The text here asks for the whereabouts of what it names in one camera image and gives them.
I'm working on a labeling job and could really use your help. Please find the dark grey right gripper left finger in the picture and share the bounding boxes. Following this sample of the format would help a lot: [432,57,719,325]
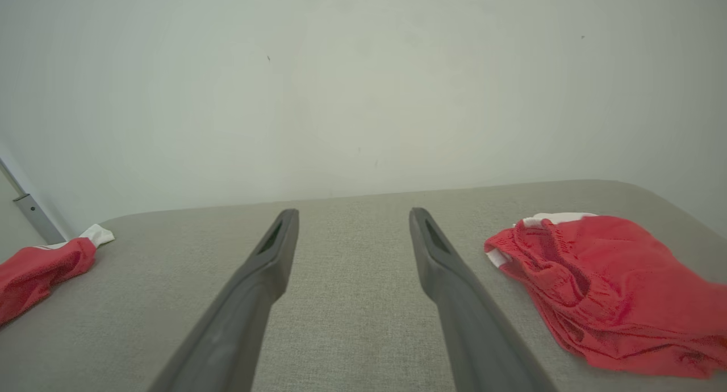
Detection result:
[149,208,300,392]

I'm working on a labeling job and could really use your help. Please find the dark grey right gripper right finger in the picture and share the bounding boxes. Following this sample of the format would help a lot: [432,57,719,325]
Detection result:
[409,207,560,392]

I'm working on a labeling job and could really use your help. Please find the red shorts with white stripe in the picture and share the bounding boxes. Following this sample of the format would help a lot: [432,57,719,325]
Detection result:
[484,212,727,380]

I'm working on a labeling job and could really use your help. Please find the red t-shirt with white sleeves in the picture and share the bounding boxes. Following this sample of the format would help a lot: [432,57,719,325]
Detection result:
[0,224,115,326]

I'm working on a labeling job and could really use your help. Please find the grey metal door rail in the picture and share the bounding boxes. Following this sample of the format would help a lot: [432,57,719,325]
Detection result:
[0,158,66,245]

